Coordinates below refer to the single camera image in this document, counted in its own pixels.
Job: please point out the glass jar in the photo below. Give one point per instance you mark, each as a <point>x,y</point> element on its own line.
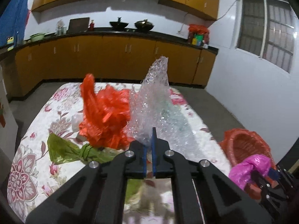
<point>60,29</point>

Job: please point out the yellow container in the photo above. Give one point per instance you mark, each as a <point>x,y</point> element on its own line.
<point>10,40</point>

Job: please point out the black wok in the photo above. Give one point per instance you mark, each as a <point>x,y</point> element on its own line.
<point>143,26</point>
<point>118,25</point>

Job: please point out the blue hanging cloth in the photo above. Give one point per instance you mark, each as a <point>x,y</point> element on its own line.
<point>14,20</point>

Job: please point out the dark cutting board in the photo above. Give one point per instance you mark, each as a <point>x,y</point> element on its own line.
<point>78,25</point>

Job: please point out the olive green plastic bag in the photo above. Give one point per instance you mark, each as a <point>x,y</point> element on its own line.
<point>62,151</point>

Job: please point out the red lined trash basket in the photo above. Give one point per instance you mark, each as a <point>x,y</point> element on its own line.
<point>239,144</point>

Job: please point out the window with grille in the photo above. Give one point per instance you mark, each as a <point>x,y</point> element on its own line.
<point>267,30</point>

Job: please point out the black wok right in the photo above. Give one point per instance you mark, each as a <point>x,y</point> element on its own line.
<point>143,26</point>

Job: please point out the green basin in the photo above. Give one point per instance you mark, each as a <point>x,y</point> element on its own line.
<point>37,37</point>

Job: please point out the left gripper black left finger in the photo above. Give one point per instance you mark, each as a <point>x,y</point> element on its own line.
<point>96,194</point>

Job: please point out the large red plastic bag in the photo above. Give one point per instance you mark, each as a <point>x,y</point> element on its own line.
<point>105,115</point>

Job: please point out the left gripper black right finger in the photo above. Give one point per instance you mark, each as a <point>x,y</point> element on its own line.
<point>201,192</point>

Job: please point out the red bag of items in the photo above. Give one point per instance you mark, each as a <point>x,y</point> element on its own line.
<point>198,35</point>

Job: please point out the clear bubble wrap sheet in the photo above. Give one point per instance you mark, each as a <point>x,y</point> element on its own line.
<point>151,107</point>

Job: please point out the black wok left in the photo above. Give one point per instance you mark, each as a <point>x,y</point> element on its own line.
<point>118,25</point>

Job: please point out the white plastic scrap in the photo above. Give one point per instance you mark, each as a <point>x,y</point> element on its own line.
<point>76,120</point>

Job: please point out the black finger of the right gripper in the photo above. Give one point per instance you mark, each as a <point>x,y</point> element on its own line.
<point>284,179</point>
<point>259,180</point>

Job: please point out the lower wooden kitchen cabinets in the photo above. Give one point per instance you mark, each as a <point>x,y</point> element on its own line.
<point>108,55</point>

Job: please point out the floral tablecloth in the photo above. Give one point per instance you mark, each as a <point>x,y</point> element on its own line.
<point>34,177</point>

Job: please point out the magenta plastic bag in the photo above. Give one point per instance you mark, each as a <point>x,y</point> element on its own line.
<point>241,173</point>

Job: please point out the red bottle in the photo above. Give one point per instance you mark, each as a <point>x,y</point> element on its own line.
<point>91,26</point>

